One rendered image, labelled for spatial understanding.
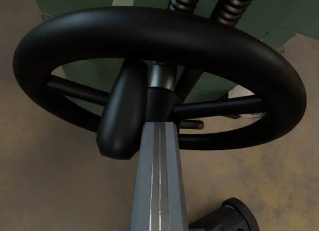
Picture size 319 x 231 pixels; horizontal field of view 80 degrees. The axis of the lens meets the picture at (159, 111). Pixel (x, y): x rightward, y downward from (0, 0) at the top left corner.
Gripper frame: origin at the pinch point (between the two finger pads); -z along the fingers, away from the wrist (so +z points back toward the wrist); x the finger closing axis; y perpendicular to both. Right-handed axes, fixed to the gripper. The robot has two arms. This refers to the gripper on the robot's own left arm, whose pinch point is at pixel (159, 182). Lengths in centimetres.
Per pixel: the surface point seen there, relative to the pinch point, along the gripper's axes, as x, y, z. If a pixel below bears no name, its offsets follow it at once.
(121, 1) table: -3.9, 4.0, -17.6
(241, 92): 22.3, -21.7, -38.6
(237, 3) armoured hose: 6.2, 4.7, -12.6
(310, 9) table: 20.7, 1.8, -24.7
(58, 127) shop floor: -50, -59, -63
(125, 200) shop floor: -16, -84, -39
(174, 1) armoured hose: 1.3, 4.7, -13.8
